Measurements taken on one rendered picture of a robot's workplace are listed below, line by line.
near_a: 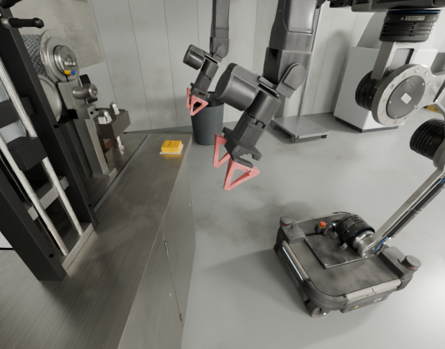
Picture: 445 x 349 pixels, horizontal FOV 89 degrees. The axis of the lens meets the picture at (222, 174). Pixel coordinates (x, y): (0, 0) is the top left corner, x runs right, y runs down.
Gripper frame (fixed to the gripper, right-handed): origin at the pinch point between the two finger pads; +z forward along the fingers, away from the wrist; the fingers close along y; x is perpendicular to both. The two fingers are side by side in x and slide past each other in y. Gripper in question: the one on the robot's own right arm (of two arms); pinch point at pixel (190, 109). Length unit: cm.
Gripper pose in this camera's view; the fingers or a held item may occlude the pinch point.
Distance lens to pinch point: 96.6
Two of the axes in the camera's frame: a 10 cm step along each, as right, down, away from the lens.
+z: -4.8, 8.0, 3.7
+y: 2.6, 5.3, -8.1
